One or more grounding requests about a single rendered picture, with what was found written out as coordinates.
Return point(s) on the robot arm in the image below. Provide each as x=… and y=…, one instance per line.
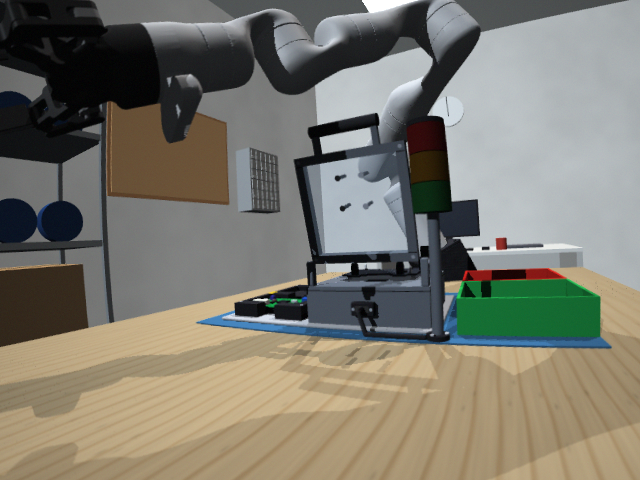
x=220, y=57

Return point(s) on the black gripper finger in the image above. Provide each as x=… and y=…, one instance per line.
x=19, y=117
x=33, y=40

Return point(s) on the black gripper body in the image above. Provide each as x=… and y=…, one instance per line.
x=124, y=65

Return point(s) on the green bin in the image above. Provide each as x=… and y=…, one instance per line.
x=527, y=308

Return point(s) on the green circuit board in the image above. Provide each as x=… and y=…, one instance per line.
x=270, y=303

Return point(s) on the red bin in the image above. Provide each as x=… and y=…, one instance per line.
x=511, y=274

